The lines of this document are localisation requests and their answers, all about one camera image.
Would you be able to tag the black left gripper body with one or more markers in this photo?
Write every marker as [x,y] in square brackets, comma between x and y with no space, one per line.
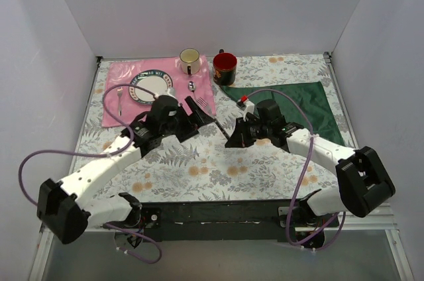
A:
[189,122]

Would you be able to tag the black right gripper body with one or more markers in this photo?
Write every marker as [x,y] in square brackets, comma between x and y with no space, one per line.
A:
[245,132]

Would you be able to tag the black handled fork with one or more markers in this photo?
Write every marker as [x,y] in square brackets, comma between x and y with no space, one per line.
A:
[202,103]

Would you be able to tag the dark green cloth napkin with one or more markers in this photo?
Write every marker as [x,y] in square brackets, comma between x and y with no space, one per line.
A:
[306,104]

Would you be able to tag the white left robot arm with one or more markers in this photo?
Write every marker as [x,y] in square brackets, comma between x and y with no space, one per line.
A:
[67,207]

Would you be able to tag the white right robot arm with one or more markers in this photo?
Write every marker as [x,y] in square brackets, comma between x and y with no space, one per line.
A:
[363,182]

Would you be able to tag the silver spoon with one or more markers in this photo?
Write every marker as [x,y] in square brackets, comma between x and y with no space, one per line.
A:
[191,86]

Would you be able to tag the white plate green rim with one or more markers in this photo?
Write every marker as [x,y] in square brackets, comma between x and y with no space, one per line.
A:
[156,81]

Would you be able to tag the pink placemat cloth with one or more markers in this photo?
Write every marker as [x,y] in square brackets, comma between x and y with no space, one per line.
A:
[123,72]

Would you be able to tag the floral tablecloth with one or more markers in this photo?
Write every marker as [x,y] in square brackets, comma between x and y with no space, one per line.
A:
[202,169]

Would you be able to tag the silver fork on placemat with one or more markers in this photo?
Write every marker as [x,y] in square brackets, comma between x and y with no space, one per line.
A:
[119,96]

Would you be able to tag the dark mug red interior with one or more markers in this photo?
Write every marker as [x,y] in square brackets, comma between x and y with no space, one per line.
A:
[225,68]

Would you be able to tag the cream enamel mug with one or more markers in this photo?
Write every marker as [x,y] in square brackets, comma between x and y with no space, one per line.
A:
[190,61]

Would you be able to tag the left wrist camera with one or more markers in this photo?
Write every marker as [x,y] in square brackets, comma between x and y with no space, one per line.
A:
[168,92]

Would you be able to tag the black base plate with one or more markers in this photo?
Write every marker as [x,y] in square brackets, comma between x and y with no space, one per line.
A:
[210,220]

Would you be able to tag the aluminium frame rail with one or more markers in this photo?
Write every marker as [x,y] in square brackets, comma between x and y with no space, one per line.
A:
[368,249]

